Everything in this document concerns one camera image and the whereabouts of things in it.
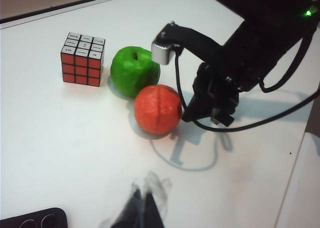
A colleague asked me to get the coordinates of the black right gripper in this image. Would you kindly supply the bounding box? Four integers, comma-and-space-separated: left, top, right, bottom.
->
181, 61, 241, 128

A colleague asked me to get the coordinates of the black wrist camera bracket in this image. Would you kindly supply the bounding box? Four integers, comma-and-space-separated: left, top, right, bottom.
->
156, 20, 223, 64

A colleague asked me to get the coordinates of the orange fruit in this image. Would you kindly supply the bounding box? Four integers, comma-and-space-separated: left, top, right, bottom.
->
133, 84, 183, 135

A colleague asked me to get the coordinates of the black smartphone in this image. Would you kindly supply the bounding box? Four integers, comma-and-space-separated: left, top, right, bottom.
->
0, 207, 68, 228

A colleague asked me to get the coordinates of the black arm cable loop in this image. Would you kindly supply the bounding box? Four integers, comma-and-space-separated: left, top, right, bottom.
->
258, 30, 316, 93

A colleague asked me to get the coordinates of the black camera cable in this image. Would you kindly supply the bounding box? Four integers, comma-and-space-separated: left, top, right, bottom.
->
173, 50, 320, 134

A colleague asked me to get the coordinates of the green apple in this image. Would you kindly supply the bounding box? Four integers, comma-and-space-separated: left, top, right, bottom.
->
110, 46, 161, 98

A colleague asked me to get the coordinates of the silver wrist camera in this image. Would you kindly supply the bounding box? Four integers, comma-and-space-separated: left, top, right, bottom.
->
150, 41, 177, 66

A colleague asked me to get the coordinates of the Rubik's cube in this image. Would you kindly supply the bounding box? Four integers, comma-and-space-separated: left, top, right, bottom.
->
59, 32, 106, 88

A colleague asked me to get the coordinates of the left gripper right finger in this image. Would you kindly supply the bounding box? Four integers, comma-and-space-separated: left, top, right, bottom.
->
143, 171, 173, 228

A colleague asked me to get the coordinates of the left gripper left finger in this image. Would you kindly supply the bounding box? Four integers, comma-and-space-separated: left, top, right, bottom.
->
99, 180, 145, 228

